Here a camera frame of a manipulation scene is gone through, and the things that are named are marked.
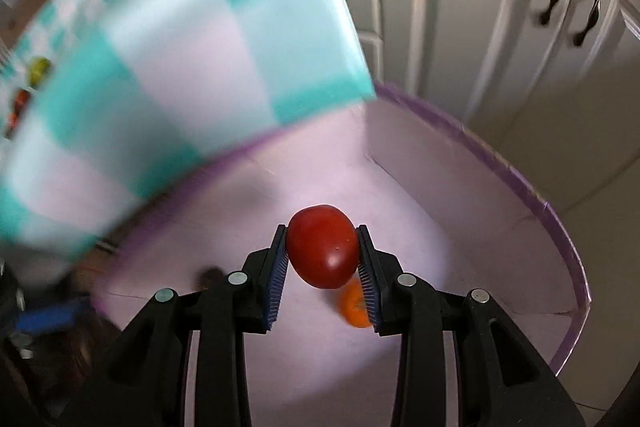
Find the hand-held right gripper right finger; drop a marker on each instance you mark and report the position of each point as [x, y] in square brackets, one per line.
[369, 287]

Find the white box with purple rim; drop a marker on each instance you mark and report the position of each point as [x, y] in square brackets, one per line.
[430, 187]

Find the large red tomato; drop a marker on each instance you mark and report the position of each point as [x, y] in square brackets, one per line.
[322, 244]

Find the small dark round fruit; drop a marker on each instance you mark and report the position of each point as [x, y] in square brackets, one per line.
[211, 278]

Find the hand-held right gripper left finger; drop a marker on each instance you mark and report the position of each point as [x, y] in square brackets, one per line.
[274, 287]

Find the teal checkered tablecloth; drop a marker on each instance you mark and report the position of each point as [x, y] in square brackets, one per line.
[175, 57]

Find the white cabinet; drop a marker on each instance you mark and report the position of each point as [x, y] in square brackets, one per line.
[475, 7]

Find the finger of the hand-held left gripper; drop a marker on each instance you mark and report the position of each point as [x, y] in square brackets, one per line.
[52, 314]

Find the small orange tangerine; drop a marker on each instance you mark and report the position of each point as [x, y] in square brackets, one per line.
[352, 307]

